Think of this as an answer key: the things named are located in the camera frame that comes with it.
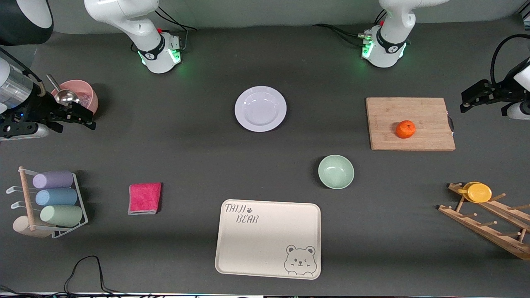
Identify orange fruit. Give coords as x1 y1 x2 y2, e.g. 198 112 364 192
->
395 120 417 139

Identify white round plate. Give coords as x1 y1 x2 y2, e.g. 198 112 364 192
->
234 86 287 132

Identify metal scoop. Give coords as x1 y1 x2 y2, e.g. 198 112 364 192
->
46 74 80 106

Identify pink bowl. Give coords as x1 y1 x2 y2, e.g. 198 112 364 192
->
51 80 99 117

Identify wooden cutting board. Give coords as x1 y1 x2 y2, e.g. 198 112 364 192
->
366 97 456 151

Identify purple cup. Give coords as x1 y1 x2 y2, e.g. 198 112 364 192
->
33 170 74 190

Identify blue cup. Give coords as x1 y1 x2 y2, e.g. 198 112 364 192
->
35 188 78 207

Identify yellow mug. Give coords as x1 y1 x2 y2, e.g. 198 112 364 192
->
458 181 493 203

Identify pink folded cloth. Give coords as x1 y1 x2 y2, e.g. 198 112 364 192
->
128 183 162 215

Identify green cup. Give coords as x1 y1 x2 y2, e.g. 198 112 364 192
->
40 205 84 227

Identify beige cup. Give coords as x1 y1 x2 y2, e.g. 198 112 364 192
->
12 215 53 238

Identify wooden peg mug rack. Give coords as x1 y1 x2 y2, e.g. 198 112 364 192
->
438 182 530 261

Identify mint green bowl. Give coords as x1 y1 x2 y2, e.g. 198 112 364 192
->
318 154 355 190

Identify cream bear print tray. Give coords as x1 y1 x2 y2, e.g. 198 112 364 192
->
215 199 322 280

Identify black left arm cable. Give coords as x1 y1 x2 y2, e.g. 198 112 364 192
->
490 34 530 85

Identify white wire cup rack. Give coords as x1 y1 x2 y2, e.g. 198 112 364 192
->
6 166 89 239

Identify black right base cables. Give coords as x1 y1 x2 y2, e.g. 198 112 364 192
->
155 6 198 52

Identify black base cables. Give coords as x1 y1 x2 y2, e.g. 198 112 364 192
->
155 6 198 52
312 10 388 47

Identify black looped table cable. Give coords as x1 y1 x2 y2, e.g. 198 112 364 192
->
63 255 121 295

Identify black left base cables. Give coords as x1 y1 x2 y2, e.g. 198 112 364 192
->
312 10 388 47

